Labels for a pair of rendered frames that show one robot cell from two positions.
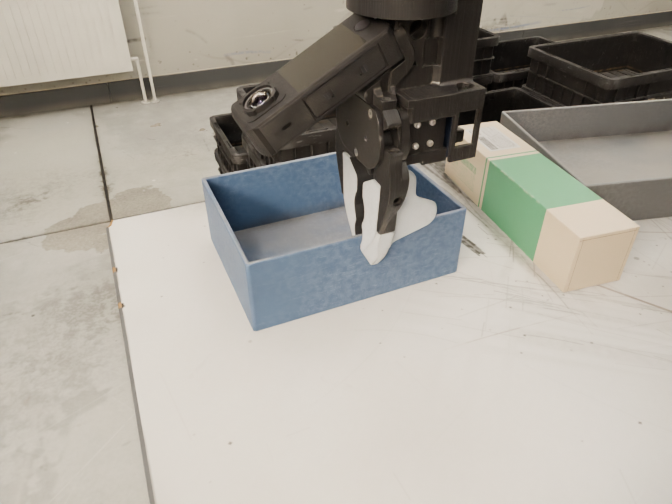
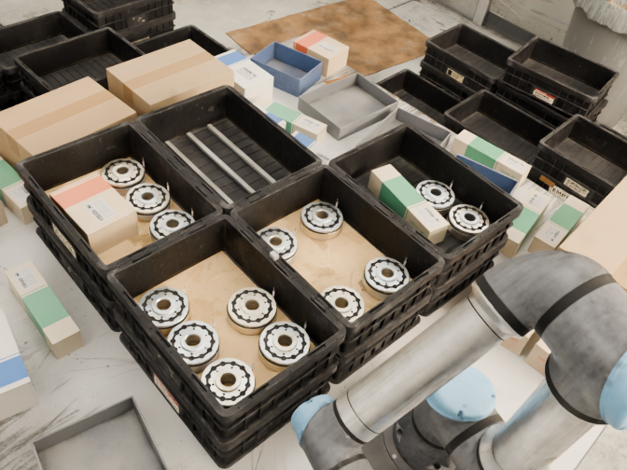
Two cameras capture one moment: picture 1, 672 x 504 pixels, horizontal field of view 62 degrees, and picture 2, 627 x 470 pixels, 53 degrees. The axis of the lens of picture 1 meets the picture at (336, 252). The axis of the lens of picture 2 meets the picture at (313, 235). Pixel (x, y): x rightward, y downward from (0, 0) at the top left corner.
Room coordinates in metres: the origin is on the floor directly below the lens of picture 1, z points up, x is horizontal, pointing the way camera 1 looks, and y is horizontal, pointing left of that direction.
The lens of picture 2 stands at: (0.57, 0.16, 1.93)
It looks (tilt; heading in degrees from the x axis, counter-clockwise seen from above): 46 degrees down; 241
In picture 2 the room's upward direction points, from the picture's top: 10 degrees clockwise
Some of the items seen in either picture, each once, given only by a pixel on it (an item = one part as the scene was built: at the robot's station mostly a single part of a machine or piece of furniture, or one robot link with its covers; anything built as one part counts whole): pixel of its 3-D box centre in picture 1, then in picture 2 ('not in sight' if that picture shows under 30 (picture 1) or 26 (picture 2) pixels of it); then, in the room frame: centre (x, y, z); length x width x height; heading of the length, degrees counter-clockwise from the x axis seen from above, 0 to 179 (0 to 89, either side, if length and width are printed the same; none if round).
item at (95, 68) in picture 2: not in sight; (91, 108); (0.43, -2.01, 0.37); 0.40 x 0.30 x 0.45; 23
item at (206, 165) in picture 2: not in sight; (227, 159); (0.19, -1.03, 0.87); 0.40 x 0.30 x 0.11; 110
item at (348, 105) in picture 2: not in sight; (348, 104); (-0.33, -1.36, 0.73); 0.27 x 0.20 x 0.05; 19
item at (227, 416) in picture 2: not in sight; (225, 305); (0.33, -0.55, 0.92); 0.40 x 0.30 x 0.02; 110
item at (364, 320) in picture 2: not in sight; (335, 240); (0.05, -0.65, 0.92); 0.40 x 0.30 x 0.02; 110
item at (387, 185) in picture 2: not in sight; (406, 204); (-0.20, -0.76, 0.86); 0.24 x 0.06 x 0.06; 100
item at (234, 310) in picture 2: not in sight; (252, 307); (0.27, -0.58, 0.86); 0.10 x 0.10 x 0.01
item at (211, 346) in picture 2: not in sight; (192, 342); (0.41, -0.53, 0.86); 0.10 x 0.10 x 0.01
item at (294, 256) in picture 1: (328, 224); not in sight; (0.44, 0.01, 0.74); 0.20 x 0.15 x 0.07; 114
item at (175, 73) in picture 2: not in sight; (172, 92); (0.22, -1.47, 0.78); 0.30 x 0.22 x 0.16; 23
